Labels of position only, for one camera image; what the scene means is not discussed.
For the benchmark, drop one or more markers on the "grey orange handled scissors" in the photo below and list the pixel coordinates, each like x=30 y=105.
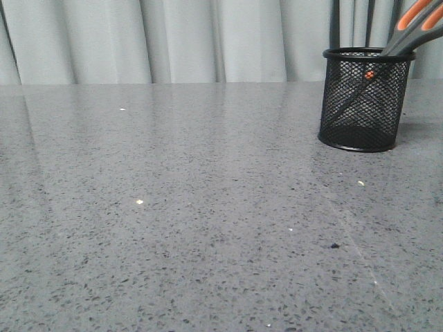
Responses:
x=416 y=27

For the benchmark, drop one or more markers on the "black mesh metal bucket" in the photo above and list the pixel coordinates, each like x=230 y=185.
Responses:
x=362 y=99

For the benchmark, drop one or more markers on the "grey pleated curtain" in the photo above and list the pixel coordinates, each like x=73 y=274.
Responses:
x=124 y=42

